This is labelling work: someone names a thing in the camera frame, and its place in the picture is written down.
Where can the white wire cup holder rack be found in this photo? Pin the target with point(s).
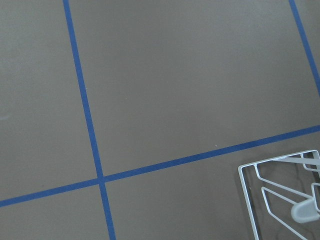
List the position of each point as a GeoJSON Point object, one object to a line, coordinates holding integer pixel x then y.
{"type": "Point", "coordinates": [282, 196]}

